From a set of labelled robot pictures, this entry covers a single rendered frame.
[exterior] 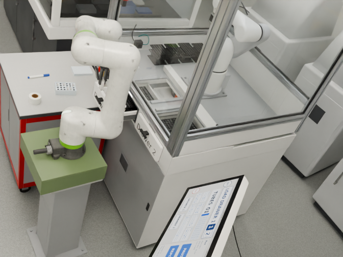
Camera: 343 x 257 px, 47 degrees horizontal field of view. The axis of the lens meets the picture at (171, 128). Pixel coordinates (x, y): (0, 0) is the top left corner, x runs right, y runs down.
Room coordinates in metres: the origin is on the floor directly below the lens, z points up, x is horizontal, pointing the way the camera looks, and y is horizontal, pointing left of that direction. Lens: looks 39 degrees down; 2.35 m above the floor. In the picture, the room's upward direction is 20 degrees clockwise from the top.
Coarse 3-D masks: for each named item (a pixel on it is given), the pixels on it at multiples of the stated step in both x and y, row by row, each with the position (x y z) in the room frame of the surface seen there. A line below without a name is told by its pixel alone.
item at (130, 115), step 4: (104, 88) 1.92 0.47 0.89; (104, 92) 1.92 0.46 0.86; (124, 112) 1.77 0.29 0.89; (128, 112) 1.78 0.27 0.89; (132, 112) 1.79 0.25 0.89; (136, 112) 1.81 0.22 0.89; (124, 116) 1.76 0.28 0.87; (128, 116) 1.78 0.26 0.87; (132, 116) 1.79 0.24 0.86; (124, 120) 1.77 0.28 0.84
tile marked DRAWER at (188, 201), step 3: (186, 198) 1.22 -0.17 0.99; (189, 198) 1.22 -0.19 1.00; (192, 198) 1.21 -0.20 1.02; (186, 201) 1.20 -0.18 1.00; (189, 201) 1.19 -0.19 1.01; (183, 204) 1.18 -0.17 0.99; (186, 204) 1.17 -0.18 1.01; (189, 204) 1.17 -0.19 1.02; (183, 207) 1.16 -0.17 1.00; (186, 207) 1.15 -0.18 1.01; (180, 210) 1.14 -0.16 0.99; (183, 210) 1.14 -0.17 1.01; (186, 210) 1.13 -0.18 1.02
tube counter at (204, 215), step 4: (204, 208) 1.11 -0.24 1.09; (208, 208) 1.10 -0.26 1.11; (204, 212) 1.08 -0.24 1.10; (208, 212) 1.08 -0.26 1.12; (200, 216) 1.06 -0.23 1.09; (204, 216) 1.06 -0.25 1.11; (208, 216) 1.05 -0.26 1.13; (200, 220) 1.04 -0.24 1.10; (204, 220) 1.03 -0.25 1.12; (200, 224) 1.01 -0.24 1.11; (204, 224) 1.00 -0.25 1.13; (196, 228) 0.99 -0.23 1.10; (200, 228) 0.99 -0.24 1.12; (196, 232) 0.97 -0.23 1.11; (200, 232) 0.96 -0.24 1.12; (192, 236) 0.95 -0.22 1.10; (196, 236) 0.95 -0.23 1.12
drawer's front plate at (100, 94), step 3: (96, 84) 1.88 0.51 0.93; (96, 87) 1.87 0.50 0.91; (93, 90) 1.90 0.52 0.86; (96, 90) 1.87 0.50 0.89; (99, 90) 1.85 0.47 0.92; (93, 93) 1.89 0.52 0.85; (96, 93) 1.86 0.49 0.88; (99, 93) 1.84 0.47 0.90; (102, 93) 1.82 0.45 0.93; (93, 96) 1.89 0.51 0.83; (99, 96) 1.83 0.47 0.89; (102, 96) 1.81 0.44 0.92; (96, 102) 1.85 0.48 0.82; (102, 102) 1.80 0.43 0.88; (99, 105) 1.82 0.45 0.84; (102, 105) 1.79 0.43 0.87
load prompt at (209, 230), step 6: (222, 192) 1.19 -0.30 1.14; (228, 192) 1.18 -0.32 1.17; (222, 198) 1.15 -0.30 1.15; (216, 204) 1.11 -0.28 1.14; (222, 204) 1.10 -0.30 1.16; (216, 210) 1.08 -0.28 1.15; (222, 210) 1.07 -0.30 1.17; (210, 216) 1.05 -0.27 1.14; (216, 216) 1.04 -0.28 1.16; (210, 222) 1.01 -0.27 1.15; (216, 222) 1.00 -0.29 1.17; (210, 228) 0.97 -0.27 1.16; (204, 234) 0.95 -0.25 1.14; (210, 234) 0.94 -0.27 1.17
